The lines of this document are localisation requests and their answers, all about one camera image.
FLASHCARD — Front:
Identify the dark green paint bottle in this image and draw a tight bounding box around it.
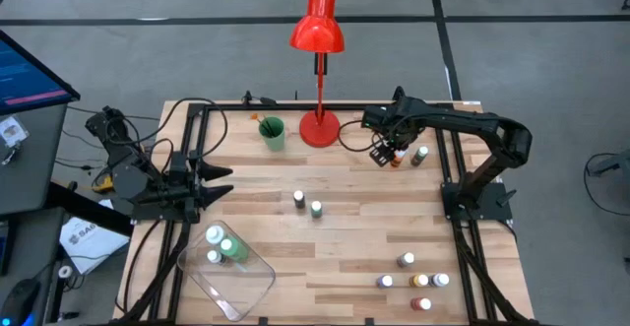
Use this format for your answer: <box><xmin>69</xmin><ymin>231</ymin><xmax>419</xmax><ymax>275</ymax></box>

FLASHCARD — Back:
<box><xmin>410</xmin><ymin>145</ymin><xmax>429</xmax><ymax>167</ymax></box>

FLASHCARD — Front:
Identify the orange-tipped paintbrush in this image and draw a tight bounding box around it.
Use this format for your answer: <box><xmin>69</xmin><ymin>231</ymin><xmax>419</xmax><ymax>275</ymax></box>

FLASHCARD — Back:
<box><xmin>249</xmin><ymin>112</ymin><xmax>273</xmax><ymax>135</ymax></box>

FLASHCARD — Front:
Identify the black desk beam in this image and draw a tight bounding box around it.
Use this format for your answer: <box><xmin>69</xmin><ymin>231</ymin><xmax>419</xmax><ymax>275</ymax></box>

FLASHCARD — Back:
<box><xmin>46</xmin><ymin>181</ymin><xmax>135</xmax><ymax>237</ymax></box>

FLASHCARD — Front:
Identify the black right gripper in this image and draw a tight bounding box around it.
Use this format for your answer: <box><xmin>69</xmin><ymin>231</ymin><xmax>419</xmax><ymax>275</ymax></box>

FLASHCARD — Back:
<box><xmin>363</xmin><ymin>99</ymin><xmax>429</xmax><ymax>153</ymax></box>

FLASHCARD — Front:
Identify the black computer mouse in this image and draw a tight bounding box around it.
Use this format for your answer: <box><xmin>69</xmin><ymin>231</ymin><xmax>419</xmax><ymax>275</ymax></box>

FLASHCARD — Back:
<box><xmin>0</xmin><ymin>279</ymin><xmax>41</xmax><ymax>326</ymax></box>

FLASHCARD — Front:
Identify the large white paint bottle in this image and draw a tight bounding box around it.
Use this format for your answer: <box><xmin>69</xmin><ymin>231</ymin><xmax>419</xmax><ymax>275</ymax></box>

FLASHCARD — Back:
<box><xmin>205</xmin><ymin>225</ymin><xmax>227</xmax><ymax>246</ymax></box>

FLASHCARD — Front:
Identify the computer monitor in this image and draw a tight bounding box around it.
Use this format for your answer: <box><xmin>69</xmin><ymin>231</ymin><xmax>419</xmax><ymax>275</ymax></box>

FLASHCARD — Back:
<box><xmin>0</xmin><ymin>29</ymin><xmax>82</xmax><ymax>116</ymax></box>

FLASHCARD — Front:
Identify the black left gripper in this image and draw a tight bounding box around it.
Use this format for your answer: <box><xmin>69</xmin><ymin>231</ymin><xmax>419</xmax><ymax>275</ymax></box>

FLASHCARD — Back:
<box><xmin>164</xmin><ymin>151</ymin><xmax>235</xmax><ymax>222</ymax></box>

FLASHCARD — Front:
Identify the white paper booklet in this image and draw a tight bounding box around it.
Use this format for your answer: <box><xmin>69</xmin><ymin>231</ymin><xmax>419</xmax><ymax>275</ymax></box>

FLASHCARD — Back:
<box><xmin>58</xmin><ymin>198</ymin><xmax>132</xmax><ymax>276</ymax></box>

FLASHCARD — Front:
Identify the red desk lamp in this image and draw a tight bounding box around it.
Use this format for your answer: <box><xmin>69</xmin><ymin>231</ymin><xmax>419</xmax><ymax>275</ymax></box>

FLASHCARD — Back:
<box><xmin>288</xmin><ymin>0</ymin><xmax>346</xmax><ymax>149</ymax></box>

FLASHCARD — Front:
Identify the thin black desk cable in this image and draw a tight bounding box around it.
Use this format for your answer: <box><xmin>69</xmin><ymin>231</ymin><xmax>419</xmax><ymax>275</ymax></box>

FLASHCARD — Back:
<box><xmin>66</xmin><ymin>104</ymin><xmax>163</xmax><ymax>122</ymax></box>

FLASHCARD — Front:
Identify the small clear plastic bag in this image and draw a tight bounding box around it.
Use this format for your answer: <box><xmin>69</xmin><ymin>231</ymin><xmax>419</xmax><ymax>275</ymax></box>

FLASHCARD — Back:
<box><xmin>0</xmin><ymin>115</ymin><xmax>30</xmax><ymax>149</ymax></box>

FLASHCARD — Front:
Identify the large green paint bottle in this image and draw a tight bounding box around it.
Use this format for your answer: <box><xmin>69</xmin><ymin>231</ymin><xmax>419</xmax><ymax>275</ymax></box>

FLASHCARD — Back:
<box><xmin>219</xmin><ymin>236</ymin><xmax>251</xmax><ymax>264</ymax></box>

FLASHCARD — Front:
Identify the clear plastic tray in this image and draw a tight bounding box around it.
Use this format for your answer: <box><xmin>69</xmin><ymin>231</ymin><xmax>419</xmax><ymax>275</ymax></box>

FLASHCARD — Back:
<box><xmin>175</xmin><ymin>221</ymin><xmax>276</xmax><ymax>323</ymax></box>

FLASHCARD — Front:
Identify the black floor cable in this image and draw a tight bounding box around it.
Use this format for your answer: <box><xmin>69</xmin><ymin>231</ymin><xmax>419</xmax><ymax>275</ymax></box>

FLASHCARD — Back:
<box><xmin>583</xmin><ymin>151</ymin><xmax>630</xmax><ymax>218</ymax></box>

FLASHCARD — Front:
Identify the green cup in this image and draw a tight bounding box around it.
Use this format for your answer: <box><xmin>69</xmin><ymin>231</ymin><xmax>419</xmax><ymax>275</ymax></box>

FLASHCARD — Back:
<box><xmin>258</xmin><ymin>115</ymin><xmax>286</xmax><ymax>153</ymax></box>

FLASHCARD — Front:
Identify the grey desk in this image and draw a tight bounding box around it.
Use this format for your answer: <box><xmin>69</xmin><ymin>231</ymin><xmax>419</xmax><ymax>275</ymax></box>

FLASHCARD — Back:
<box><xmin>0</xmin><ymin>102</ymin><xmax>69</xmax><ymax>218</ymax></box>

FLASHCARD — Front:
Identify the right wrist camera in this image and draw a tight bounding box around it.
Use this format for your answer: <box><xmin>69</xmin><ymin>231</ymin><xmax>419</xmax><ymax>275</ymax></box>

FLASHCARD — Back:
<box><xmin>369</xmin><ymin>144</ymin><xmax>396</xmax><ymax>168</ymax></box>

